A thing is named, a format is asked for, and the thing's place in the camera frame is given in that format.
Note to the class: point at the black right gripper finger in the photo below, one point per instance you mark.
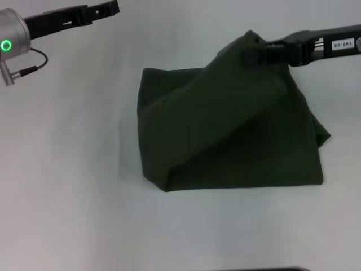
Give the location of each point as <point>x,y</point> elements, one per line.
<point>268,56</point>
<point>275,43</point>

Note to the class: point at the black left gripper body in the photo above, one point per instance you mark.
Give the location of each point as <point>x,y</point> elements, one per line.
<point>53,21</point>

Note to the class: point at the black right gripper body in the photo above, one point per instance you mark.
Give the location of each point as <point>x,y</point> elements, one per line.
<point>324,45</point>

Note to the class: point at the dark green FREE! t-shirt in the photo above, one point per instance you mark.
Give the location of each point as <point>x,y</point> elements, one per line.
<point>225,121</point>

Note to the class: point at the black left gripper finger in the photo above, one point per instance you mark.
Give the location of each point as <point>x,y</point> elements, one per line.
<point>103,10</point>

